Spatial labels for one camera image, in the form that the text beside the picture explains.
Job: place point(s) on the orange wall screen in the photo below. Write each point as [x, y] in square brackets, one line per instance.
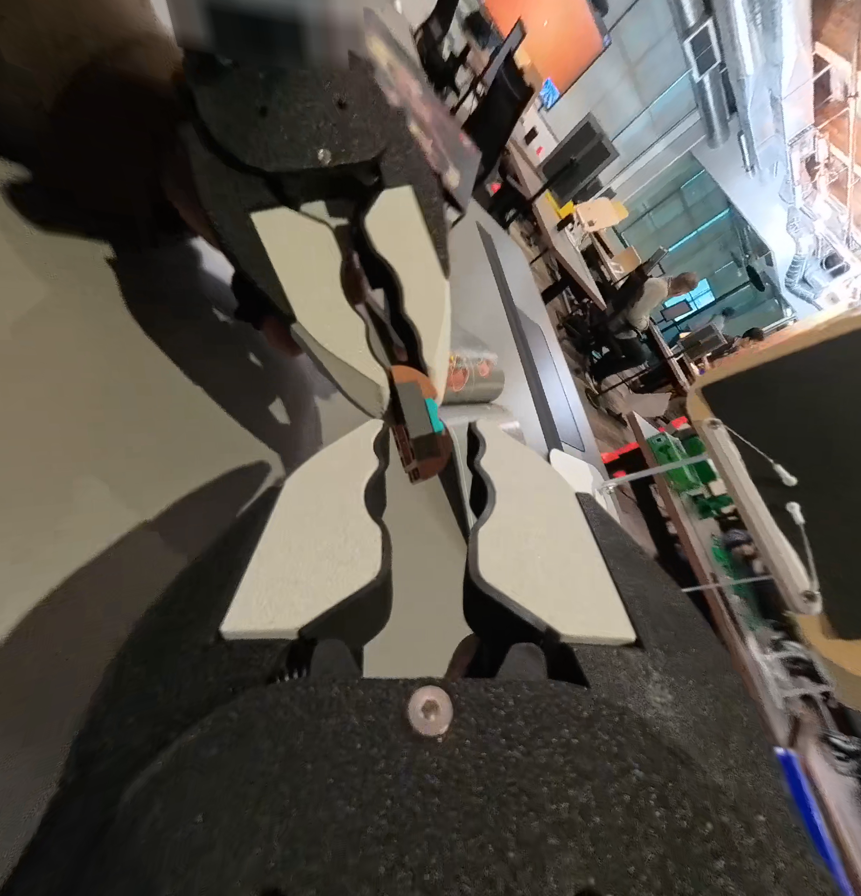
[549, 35]

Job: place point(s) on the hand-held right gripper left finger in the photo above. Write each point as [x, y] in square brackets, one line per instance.
[311, 553]

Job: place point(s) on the person's left hand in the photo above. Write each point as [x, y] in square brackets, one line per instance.
[282, 337]

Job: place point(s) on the round brown brick assembly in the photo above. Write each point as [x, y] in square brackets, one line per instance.
[420, 427]

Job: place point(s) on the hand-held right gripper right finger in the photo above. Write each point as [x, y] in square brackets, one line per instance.
[549, 560]

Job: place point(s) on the grey instruction booklet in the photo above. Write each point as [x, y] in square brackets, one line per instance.
[476, 378]

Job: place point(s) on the green circuit board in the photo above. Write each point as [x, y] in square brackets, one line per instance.
[682, 469]

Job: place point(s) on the person's left forearm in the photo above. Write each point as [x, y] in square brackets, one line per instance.
[66, 105]

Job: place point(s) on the dark rolling cabinet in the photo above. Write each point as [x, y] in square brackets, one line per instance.
[581, 161]

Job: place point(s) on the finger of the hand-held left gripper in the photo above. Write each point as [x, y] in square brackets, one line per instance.
[416, 266]
[311, 280]

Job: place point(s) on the silver ventilation duct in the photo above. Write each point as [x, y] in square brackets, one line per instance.
[724, 70]

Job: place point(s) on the white rounded board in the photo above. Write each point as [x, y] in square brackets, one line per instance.
[577, 472]

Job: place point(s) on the black panel with wooden rim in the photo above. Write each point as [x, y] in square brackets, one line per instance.
[822, 455]

